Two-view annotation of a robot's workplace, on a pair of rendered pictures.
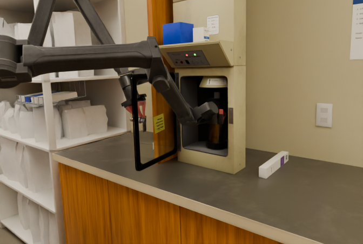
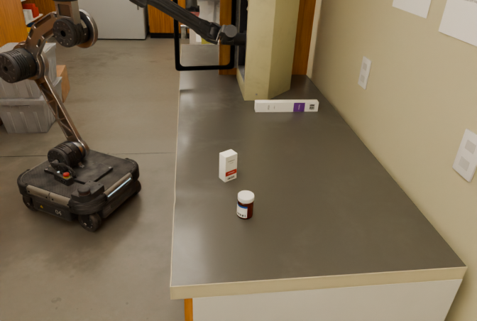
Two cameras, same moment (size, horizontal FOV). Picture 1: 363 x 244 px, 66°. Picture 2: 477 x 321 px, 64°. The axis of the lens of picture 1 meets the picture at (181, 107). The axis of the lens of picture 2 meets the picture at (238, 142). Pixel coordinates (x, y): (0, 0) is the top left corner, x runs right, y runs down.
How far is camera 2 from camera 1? 1.35 m
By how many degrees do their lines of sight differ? 45
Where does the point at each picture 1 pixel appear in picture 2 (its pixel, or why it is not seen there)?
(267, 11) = not seen: outside the picture
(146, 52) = not seen: outside the picture
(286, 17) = not seen: outside the picture
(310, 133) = (355, 91)
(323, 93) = (370, 45)
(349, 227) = (212, 151)
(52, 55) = not seen: outside the picture
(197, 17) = not seen: outside the picture
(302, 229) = (187, 138)
